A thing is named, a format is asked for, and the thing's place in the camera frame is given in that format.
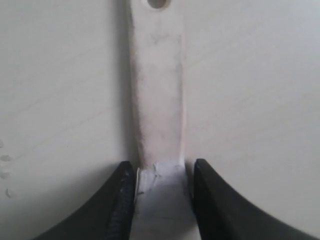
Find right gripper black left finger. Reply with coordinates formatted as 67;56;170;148
35;161;136;240

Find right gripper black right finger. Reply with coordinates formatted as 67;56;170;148
193;159;314;240

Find white wide paint brush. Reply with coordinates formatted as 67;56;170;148
127;0;200;240

